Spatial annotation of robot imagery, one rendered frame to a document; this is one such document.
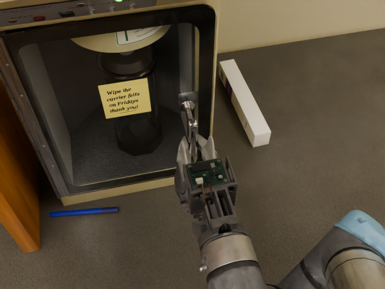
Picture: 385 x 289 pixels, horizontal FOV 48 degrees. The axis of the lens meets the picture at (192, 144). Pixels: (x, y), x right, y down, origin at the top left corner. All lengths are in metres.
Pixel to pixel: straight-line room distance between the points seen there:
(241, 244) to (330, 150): 0.51
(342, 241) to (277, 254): 0.31
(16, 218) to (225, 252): 0.39
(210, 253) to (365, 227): 0.20
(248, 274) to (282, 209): 0.37
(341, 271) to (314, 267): 0.08
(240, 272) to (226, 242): 0.04
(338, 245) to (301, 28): 0.85
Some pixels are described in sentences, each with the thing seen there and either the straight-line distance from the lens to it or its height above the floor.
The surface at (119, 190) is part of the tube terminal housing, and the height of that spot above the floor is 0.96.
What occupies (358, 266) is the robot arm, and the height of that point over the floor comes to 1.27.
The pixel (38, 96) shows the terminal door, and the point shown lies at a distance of 0.69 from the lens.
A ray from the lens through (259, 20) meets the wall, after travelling 1.25.
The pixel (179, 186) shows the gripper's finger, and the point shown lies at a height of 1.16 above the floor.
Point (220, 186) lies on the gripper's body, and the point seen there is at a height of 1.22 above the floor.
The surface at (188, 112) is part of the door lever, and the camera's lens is 0.72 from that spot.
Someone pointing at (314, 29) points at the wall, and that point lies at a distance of 1.36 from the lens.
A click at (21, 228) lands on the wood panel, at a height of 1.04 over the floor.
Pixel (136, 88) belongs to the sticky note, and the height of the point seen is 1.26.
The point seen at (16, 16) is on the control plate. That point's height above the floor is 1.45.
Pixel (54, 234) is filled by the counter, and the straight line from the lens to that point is 0.93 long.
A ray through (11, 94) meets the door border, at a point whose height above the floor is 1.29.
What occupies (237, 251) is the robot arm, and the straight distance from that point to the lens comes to 0.59.
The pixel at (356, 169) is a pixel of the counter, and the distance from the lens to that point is 1.04.
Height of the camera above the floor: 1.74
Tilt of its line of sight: 52 degrees down
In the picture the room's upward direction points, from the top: straight up
